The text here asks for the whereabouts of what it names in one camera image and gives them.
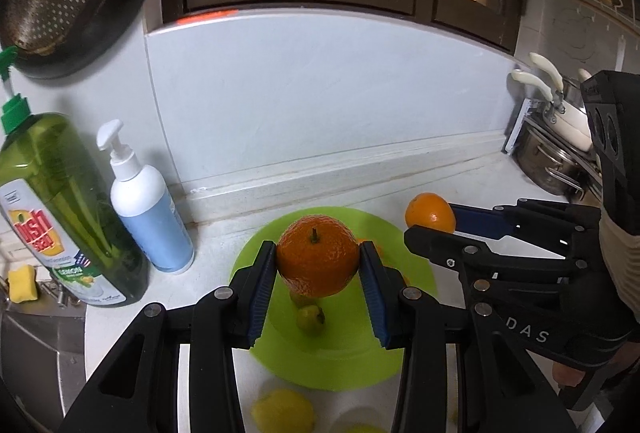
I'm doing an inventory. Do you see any white blue pump bottle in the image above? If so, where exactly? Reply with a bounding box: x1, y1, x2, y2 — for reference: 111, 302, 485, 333
96, 119, 195, 273

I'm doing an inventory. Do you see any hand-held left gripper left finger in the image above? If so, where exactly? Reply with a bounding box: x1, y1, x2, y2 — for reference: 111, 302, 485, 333
59, 240, 279, 433

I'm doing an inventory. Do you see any orange tangerine with stem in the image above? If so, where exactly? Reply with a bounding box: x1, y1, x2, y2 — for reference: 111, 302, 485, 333
276, 214, 360, 298

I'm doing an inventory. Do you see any yellow lemon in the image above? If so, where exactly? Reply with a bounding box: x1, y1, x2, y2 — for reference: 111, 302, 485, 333
251, 388, 316, 433

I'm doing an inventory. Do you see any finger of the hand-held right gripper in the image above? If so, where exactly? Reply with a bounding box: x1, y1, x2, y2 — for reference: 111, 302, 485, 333
447, 198, 602, 260
403, 223, 607, 305

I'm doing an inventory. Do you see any green plate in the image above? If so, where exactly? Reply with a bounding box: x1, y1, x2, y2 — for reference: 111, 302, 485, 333
229, 206, 442, 389

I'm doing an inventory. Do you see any steel pot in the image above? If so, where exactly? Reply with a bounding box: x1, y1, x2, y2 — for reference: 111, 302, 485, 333
515, 118, 599, 197

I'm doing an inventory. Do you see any green tangerine with stem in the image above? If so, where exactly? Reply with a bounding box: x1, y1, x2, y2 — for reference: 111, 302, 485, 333
295, 304, 326, 337

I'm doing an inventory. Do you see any green dish soap bottle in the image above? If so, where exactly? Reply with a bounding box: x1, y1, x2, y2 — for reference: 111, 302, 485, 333
0, 45, 151, 310

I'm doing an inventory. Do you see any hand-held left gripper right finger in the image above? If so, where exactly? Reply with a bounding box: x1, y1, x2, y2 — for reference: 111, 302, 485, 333
357, 240, 577, 433

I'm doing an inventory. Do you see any yellow sponge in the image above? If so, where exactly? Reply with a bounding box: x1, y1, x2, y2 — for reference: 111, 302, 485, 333
7, 265, 39, 304

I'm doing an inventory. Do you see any white pan handle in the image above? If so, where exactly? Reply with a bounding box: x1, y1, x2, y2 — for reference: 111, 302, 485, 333
528, 52, 566, 102

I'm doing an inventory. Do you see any person's right hand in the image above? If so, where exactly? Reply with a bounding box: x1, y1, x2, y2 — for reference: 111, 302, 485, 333
551, 360, 586, 388

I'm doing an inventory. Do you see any large orange tangerine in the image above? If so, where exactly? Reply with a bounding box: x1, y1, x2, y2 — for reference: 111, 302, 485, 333
404, 193, 457, 235

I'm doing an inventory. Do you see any person's right forearm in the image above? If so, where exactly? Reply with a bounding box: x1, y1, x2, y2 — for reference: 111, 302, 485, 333
597, 206, 640, 316

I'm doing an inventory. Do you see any steel double sink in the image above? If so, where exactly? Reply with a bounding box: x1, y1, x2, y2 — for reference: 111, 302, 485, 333
0, 302, 87, 416

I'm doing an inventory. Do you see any white pan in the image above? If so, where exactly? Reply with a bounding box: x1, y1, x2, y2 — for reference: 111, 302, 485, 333
510, 69, 594, 152

